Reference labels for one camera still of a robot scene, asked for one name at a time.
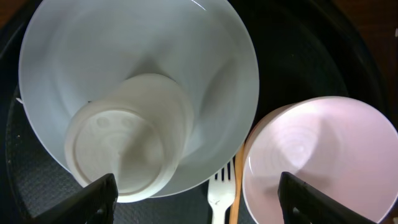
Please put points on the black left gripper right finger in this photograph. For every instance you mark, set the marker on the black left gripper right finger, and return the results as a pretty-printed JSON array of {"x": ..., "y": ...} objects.
[{"x": 301, "y": 203}]

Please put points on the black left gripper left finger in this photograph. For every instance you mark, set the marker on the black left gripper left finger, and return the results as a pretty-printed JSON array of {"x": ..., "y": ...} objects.
[{"x": 93, "y": 204}]

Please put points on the cream plastic cup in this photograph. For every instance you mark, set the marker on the cream plastic cup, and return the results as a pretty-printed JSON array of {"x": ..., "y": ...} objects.
[{"x": 137, "y": 133}]

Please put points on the grey round plate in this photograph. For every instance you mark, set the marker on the grey round plate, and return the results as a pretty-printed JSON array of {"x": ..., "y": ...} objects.
[{"x": 75, "y": 52}]

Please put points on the pink bowl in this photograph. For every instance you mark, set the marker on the pink bowl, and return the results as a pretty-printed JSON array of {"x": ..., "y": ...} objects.
[{"x": 343, "y": 147}]

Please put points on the wooden chopstick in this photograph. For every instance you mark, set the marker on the wooden chopstick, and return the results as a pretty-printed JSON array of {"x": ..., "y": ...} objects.
[{"x": 238, "y": 168}]

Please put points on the white plastic fork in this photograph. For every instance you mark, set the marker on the white plastic fork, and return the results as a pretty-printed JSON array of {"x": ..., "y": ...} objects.
[{"x": 222, "y": 192}]

